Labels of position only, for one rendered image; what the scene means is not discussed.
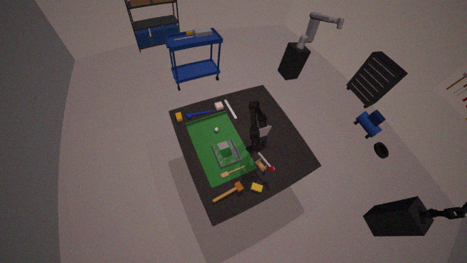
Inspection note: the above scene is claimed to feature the green flat mat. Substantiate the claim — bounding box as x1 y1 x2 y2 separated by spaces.
186 113 257 188

